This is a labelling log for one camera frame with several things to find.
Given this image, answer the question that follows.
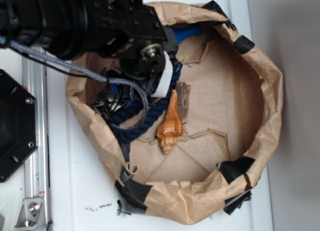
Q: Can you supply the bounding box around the crumpled brown paper bag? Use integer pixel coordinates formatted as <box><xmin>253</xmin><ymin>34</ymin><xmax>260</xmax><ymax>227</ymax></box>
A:
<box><xmin>66</xmin><ymin>1</ymin><xmax>283</xmax><ymax>225</ymax></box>

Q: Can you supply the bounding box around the aluminium extrusion rail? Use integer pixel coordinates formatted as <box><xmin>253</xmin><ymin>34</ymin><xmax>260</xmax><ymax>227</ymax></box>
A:
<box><xmin>13</xmin><ymin>53</ymin><xmax>53</xmax><ymax>231</ymax></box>

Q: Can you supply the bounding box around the metal corner bracket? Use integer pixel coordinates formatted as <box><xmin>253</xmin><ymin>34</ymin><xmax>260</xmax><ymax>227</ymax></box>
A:
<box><xmin>14</xmin><ymin>197</ymin><xmax>50</xmax><ymax>231</ymax></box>

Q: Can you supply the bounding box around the brown bark wood piece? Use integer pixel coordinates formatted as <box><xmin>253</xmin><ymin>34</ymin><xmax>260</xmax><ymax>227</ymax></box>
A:
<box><xmin>175</xmin><ymin>81</ymin><xmax>191</xmax><ymax>124</ymax></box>

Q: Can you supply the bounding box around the grey braided cable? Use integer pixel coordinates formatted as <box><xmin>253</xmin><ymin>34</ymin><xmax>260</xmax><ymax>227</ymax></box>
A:
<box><xmin>0</xmin><ymin>35</ymin><xmax>150</xmax><ymax>131</ymax></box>

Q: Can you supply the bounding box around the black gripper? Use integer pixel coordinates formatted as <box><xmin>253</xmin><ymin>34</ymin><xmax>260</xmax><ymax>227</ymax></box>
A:
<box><xmin>84</xmin><ymin>0</ymin><xmax>173</xmax><ymax>97</ymax></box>

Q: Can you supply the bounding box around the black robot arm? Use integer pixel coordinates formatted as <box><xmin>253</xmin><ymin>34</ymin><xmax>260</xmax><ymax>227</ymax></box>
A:
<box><xmin>0</xmin><ymin>0</ymin><xmax>177</xmax><ymax>98</ymax></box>

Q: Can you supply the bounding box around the dark blue twisted rope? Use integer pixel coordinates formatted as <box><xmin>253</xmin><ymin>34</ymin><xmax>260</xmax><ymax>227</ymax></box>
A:
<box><xmin>108</xmin><ymin>62</ymin><xmax>183</xmax><ymax>145</ymax></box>

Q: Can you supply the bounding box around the black octagonal mount plate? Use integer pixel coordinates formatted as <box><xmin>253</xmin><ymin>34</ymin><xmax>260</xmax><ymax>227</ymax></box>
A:
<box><xmin>0</xmin><ymin>69</ymin><xmax>37</xmax><ymax>183</ymax></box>

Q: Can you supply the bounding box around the orange spiral seashell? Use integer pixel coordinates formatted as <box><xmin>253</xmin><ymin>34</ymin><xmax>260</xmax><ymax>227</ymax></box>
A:
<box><xmin>156</xmin><ymin>89</ymin><xmax>184</xmax><ymax>155</ymax></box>

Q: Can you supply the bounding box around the white plastic bin lid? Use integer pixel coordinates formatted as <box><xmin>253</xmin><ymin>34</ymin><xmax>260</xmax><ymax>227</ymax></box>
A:
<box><xmin>0</xmin><ymin>0</ymin><xmax>275</xmax><ymax>231</ymax></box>

